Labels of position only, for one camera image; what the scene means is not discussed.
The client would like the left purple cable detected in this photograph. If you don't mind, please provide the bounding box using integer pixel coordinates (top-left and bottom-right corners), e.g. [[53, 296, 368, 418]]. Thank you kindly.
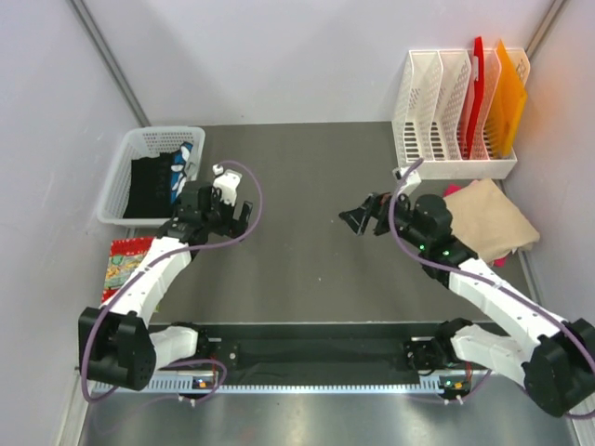
[[79, 160, 264, 405]]

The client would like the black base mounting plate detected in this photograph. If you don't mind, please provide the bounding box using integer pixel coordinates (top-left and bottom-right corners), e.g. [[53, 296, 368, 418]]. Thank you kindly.
[[196, 322, 461, 371]]

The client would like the white file organizer rack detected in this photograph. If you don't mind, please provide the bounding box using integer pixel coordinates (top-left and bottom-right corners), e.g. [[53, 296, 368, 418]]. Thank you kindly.
[[391, 49, 517, 180]]

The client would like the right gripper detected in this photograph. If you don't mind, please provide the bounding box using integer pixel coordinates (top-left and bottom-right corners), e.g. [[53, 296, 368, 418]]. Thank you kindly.
[[339, 187, 430, 251]]

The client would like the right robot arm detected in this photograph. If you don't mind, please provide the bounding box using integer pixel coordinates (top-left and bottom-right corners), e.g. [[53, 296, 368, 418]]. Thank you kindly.
[[339, 193, 594, 417]]

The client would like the white slotted cable duct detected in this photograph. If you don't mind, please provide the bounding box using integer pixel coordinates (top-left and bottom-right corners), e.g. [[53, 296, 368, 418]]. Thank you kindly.
[[148, 374, 471, 395]]

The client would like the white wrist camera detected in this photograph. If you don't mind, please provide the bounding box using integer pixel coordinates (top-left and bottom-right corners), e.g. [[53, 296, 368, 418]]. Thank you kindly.
[[212, 164, 243, 206], [392, 167, 422, 196]]

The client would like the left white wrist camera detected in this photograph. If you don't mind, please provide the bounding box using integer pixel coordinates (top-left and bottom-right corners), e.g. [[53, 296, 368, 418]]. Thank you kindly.
[[212, 164, 243, 206]]

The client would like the beige t shirt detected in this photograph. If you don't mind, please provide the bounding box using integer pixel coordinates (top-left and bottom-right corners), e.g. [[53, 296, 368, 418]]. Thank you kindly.
[[444, 179, 540, 264]]

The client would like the orange folder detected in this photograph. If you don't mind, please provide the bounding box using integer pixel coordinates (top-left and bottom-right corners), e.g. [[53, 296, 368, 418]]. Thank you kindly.
[[485, 40, 528, 159]]

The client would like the black t shirt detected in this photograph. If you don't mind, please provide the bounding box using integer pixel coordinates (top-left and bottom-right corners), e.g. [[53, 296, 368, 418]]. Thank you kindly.
[[124, 152, 177, 219]]

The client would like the aluminium frame rail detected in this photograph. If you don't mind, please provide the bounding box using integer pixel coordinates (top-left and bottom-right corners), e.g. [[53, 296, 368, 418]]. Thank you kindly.
[[73, 336, 585, 375]]

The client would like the red folder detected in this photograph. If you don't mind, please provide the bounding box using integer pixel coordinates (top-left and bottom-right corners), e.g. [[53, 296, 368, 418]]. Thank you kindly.
[[460, 36, 484, 160]]

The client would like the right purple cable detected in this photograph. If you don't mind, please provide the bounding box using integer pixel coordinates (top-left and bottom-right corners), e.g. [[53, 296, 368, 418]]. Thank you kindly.
[[388, 157, 595, 419]]

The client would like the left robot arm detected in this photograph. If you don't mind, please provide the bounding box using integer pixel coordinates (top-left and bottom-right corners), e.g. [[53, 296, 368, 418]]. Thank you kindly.
[[78, 170, 252, 390]]

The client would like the purple cable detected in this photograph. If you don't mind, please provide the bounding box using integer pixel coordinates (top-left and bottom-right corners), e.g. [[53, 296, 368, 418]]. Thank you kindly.
[[388, 157, 595, 419], [79, 160, 264, 405]]

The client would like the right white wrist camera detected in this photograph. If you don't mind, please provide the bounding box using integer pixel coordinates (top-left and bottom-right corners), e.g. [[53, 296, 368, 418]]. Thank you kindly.
[[392, 167, 422, 196]]

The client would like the blue white t shirt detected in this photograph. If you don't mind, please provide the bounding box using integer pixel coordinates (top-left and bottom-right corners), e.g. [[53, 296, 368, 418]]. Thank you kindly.
[[169, 142, 193, 203]]

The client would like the white plastic basket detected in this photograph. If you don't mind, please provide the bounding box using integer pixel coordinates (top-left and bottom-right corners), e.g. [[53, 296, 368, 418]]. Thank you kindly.
[[97, 125, 205, 228]]

